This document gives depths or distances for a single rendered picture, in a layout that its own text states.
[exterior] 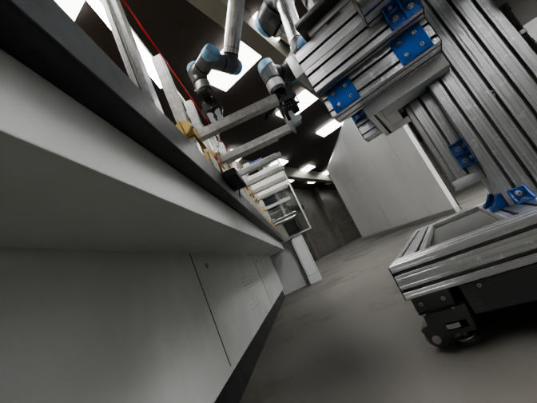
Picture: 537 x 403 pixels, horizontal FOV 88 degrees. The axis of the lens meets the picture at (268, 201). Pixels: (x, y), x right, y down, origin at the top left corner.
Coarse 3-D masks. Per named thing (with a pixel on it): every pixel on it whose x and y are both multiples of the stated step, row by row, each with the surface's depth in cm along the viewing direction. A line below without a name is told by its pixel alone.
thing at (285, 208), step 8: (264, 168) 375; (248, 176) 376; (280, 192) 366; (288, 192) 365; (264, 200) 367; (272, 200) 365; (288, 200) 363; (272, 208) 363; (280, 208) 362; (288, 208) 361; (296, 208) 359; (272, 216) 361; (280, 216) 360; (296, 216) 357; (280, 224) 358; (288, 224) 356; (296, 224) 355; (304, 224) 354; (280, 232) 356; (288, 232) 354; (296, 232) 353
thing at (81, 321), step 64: (0, 256) 37; (64, 256) 47; (128, 256) 64; (192, 256) 102; (256, 256) 244; (0, 320) 34; (64, 320) 42; (128, 320) 55; (192, 320) 80; (256, 320) 148; (0, 384) 31; (64, 384) 38; (128, 384) 48; (192, 384) 66
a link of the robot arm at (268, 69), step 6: (264, 60) 120; (270, 60) 121; (258, 66) 122; (264, 66) 119; (270, 66) 119; (276, 66) 121; (264, 72) 119; (270, 72) 118; (276, 72) 119; (264, 78) 120; (270, 78) 118
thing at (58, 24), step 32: (0, 0) 22; (32, 0) 26; (0, 32) 24; (32, 32) 25; (64, 32) 29; (32, 64) 27; (64, 64) 29; (96, 64) 33; (96, 96) 34; (128, 96) 39; (128, 128) 41; (160, 128) 47; (192, 160) 59; (224, 192) 86; (256, 224) 160
